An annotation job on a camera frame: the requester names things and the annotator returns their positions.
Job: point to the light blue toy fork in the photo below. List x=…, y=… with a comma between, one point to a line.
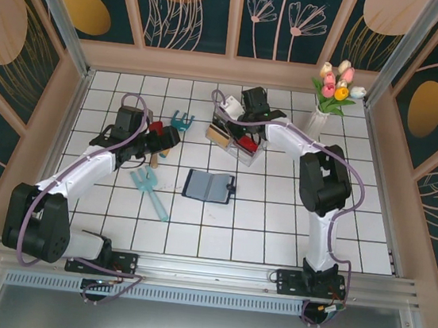
x=149, y=181

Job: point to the artificial tulip bouquet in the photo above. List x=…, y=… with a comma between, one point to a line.
x=337, y=92

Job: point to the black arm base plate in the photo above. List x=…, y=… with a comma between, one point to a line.
x=123, y=260
x=288, y=282

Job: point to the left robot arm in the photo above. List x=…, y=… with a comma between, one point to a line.
x=82, y=167

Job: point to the red card white print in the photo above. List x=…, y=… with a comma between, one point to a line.
x=248, y=145

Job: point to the blue leather card holder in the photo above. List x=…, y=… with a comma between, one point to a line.
x=208, y=186

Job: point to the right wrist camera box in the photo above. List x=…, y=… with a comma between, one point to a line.
x=235, y=106

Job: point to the red toy shovel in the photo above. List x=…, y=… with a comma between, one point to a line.
x=154, y=162

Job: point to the gold card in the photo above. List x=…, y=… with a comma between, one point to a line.
x=217, y=136

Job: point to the aluminium corner post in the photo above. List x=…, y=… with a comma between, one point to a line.
x=60, y=20
x=401, y=50

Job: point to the aluminium mounting rail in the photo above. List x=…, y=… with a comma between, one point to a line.
x=206, y=270

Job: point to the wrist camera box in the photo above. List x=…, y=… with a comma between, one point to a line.
x=235, y=106
x=149, y=117

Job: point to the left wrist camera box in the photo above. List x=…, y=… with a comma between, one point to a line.
x=149, y=117

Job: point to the clear acrylic card organizer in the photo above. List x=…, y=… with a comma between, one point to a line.
x=244, y=157

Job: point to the white ribbed vase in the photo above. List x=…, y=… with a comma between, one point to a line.
x=313, y=127

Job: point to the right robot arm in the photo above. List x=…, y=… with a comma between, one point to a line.
x=321, y=240

